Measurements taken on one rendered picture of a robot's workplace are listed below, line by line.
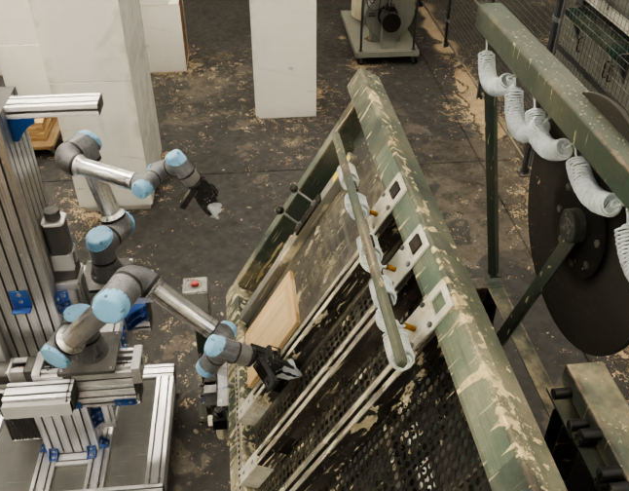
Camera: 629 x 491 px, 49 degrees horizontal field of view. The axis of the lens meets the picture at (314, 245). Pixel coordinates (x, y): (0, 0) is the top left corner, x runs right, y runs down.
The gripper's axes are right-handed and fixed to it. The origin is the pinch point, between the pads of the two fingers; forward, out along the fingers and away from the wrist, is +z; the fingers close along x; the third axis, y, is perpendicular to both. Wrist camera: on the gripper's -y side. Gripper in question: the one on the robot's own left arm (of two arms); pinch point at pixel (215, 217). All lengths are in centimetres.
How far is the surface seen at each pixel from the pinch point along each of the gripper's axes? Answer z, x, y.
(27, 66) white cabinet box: -16, 370, -212
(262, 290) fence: 34.0, -17.3, 3.6
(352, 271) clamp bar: -1, -74, 58
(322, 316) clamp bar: 11, -75, 41
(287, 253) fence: 22.0, -16.6, 23.1
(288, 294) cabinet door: 26.2, -37.0, 20.4
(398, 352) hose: -31, -143, 76
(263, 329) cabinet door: 38, -37, 1
